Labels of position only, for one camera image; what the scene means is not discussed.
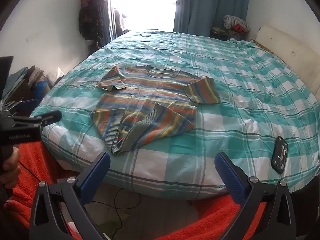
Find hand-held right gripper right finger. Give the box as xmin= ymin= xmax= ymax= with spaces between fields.
xmin=214 ymin=152 xmax=298 ymax=240

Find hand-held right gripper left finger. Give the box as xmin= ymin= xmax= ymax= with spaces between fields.
xmin=29 ymin=152 xmax=111 ymax=240

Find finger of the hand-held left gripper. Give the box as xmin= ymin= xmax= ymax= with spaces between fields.
xmin=5 ymin=99 xmax=39 ymax=111
xmin=29 ymin=110 xmax=62 ymax=126

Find striped knit sweater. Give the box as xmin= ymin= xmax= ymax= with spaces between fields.
xmin=90 ymin=65 xmax=220 ymax=155

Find dark hanging clothes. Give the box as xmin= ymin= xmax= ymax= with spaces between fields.
xmin=78 ymin=0 xmax=110 ymax=48

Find pile of mixed clothes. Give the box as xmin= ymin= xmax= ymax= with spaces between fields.
xmin=209 ymin=25 xmax=249 ymax=42

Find person's left hand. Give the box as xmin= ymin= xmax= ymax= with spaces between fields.
xmin=0 ymin=146 xmax=22 ymax=183

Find heap of dark bags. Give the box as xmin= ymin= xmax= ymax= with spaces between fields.
xmin=2 ymin=66 xmax=54 ymax=105

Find orange fleece garment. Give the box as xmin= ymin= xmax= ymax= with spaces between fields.
xmin=0 ymin=140 xmax=275 ymax=240

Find white pillow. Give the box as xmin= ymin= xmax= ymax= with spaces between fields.
xmin=46 ymin=67 xmax=66 ymax=83

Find black smartphone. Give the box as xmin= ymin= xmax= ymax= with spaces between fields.
xmin=271 ymin=136 xmax=289 ymax=174

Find bed with teal checked sheet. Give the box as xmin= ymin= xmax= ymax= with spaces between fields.
xmin=30 ymin=31 xmax=320 ymax=201

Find dark curtain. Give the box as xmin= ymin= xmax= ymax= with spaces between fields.
xmin=96 ymin=0 xmax=118 ymax=44

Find beige padded headboard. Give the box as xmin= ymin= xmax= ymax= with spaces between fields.
xmin=255 ymin=25 xmax=320 ymax=95

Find bright window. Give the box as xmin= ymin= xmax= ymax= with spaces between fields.
xmin=107 ymin=0 xmax=179 ymax=32

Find grey knit blanket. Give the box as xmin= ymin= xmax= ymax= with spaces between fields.
xmin=223 ymin=15 xmax=251 ymax=32

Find blue curtain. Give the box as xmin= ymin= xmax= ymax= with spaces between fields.
xmin=173 ymin=0 xmax=251 ymax=37

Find black floor cable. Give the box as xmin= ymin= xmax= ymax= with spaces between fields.
xmin=114 ymin=186 xmax=141 ymax=230

